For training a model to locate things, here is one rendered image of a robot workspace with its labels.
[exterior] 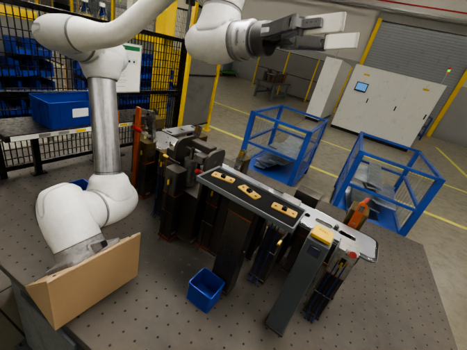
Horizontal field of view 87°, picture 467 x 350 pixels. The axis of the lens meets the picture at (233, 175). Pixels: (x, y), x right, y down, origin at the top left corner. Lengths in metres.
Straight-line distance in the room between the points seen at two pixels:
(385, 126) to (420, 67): 6.42
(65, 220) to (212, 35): 0.72
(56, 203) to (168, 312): 0.54
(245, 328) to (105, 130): 0.92
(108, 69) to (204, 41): 0.51
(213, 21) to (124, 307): 0.95
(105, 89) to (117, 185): 0.37
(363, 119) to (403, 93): 1.22
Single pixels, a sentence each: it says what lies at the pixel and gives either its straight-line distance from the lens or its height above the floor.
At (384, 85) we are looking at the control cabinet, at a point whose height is 1.64.
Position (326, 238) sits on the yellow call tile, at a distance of 0.79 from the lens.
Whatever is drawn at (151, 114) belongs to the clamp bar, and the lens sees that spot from 1.32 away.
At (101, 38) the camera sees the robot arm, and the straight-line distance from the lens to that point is 0.92.
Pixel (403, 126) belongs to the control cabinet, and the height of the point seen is 0.68.
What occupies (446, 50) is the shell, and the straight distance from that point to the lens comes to 15.23.
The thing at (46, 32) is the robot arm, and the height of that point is 1.49.
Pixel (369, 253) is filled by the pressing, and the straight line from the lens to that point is 1.15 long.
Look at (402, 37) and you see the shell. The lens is 15.07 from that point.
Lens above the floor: 1.58
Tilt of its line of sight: 27 degrees down
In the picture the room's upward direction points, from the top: 15 degrees clockwise
